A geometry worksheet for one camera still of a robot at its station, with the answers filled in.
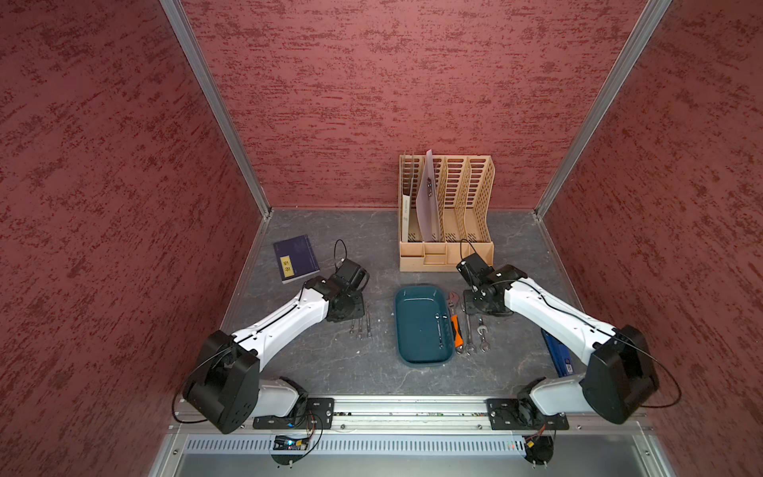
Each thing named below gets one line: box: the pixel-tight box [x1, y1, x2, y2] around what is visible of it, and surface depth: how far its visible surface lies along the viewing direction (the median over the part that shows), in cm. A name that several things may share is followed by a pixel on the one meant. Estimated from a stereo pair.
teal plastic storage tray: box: [394, 284, 456, 367], surface depth 91 cm
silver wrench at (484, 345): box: [476, 317, 490, 353], surface depth 83 cm
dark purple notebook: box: [273, 234, 320, 285], surface depth 107 cm
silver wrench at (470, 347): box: [465, 311, 476, 356], surface depth 89 cm
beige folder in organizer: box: [401, 193, 411, 243], surface depth 91 cm
